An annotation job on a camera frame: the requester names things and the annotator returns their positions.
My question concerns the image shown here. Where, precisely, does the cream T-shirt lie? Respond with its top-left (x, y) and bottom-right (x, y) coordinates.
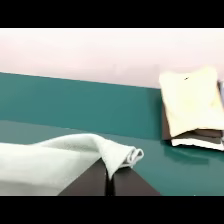
top-left (158, 65), bottom-right (224, 138)

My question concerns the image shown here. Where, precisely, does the white garment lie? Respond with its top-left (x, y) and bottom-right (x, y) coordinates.
top-left (170, 137), bottom-right (224, 152)
top-left (0, 133), bottom-right (145, 197)

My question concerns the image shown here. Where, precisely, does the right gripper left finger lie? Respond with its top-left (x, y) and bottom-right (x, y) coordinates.
top-left (58, 158), bottom-right (108, 197)

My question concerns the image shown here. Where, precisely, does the white folded garment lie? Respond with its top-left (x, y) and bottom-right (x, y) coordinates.
top-left (170, 137), bottom-right (224, 152)

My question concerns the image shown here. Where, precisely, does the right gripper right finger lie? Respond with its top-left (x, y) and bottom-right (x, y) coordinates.
top-left (107, 165), bottom-right (161, 197)

